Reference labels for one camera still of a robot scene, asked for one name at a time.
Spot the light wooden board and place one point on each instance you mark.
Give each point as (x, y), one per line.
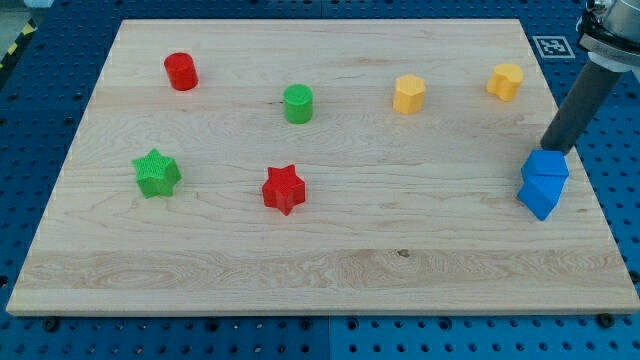
(404, 214)

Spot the yellow heart block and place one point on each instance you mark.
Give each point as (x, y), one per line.
(505, 81)

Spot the green cylinder block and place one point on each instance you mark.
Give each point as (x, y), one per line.
(298, 103)

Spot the yellow hexagon block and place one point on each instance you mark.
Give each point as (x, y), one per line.
(409, 94)

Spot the black bolt right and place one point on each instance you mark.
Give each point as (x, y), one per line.
(605, 320)

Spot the green star block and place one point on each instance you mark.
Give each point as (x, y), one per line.
(156, 174)

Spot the black bolt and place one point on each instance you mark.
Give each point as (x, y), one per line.
(50, 324)
(605, 320)

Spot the black bolt left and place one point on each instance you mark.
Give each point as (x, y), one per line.
(50, 324)

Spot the blue pentagon block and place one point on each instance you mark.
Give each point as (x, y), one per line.
(545, 163)

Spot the white fiducial marker tag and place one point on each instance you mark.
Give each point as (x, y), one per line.
(553, 47)

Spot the red star block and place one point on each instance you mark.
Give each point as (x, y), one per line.
(283, 189)

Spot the red cylinder block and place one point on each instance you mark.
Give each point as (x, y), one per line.
(181, 71)

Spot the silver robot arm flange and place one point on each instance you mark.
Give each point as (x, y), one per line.
(609, 32)

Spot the blue cube block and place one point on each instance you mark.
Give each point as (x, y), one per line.
(541, 194)

